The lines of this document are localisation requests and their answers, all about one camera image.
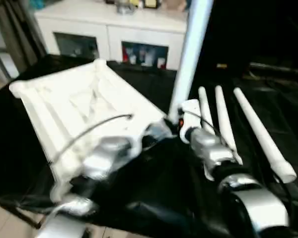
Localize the white plastic table top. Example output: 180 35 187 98
8 59 178 186

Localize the black work mat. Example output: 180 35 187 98
0 52 298 238

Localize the white sideboard with glass doors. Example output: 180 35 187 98
34 0 190 71

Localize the brown teddy bear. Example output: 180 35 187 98
164 0 189 11

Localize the clear glass ornament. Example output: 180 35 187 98
114 0 136 14

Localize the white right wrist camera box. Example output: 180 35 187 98
178 99 203 145

